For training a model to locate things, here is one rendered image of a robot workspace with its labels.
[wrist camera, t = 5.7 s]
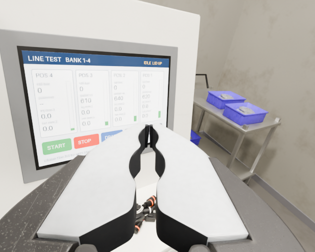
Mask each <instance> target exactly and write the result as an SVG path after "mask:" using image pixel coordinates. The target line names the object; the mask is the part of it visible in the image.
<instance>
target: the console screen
mask: <svg viewBox="0 0 315 252"><path fill-rule="evenodd" d="M0 57H1V62H2V68H3V73H4V79H5V84H6V90H7V95H8V101H9V106H10V112H11V117H12V123H13V128H14V134H15V139H16V145H17V150H18V156H19V161H20V167H21V173H22V178H23V183H24V184H27V183H31V182H35V181H39V180H43V179H47V178H49V177H51V176H52V175H53V174H54V173H56V172H57V171H58V170H60V169H61V168H62V167H63V166H65V165H66V164H67V163H68V162H70V161H71V160H72V159H74V158H75V157H76V156H77V155H82V156H85V155H86V154H87V153H88V152H89V151H91V150H92V149H93V148H94V147H96V146H97V145H99V144H100V143H102V142H103V141H105V140H106V139H108V138H110V137H112V136H114V135H116V134H118V133H120V132H122V131H124V130H126V129H128V128H130V127H132V126H134V125H136V124H138V123H144V124H147V125H152V124H155V123H158V124H161V125H163V126H164V127H166V128H168V129H170V130H171V131H174V115H175V98H176V80H177V62H178V47H177V46H168V45H158V44H148V43H138V42H129V41H119V40H109V39H100V38H90V37H80V36H70V35H61V34H51V33H41V32H32V31H22V30H12V29H2V28H0Z"/></svg>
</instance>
